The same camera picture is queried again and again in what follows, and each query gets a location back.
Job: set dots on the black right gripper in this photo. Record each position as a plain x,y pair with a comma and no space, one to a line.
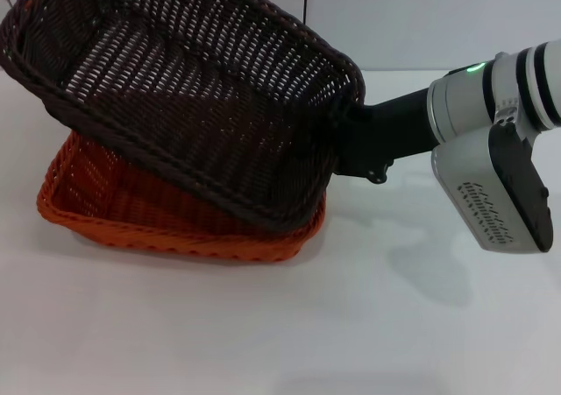
394,123

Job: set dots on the dark brown woven plastic basket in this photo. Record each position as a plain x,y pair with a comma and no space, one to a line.
175,97

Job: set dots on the orange woven plastic basket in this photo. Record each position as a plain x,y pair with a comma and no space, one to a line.
131,220

